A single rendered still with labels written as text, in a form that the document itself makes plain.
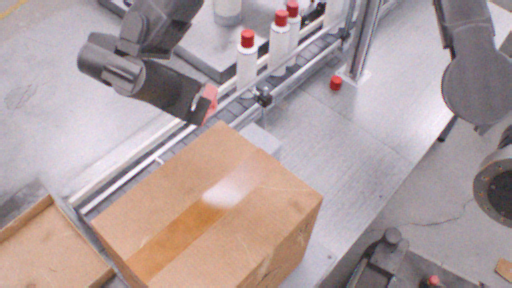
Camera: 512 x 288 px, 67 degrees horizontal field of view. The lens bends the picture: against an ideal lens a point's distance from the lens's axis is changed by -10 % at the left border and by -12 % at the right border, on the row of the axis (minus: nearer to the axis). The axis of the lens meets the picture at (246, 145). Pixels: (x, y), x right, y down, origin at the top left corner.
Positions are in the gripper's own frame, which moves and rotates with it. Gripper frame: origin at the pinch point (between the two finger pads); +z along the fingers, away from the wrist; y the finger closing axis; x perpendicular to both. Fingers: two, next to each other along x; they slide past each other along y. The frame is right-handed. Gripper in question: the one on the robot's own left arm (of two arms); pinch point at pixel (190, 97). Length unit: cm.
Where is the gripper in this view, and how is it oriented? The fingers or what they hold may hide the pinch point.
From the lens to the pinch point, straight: 76.5
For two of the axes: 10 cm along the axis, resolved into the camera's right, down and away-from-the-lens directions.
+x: -4.1, 9.1, 0.9
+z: 3.2, 0.6, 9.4
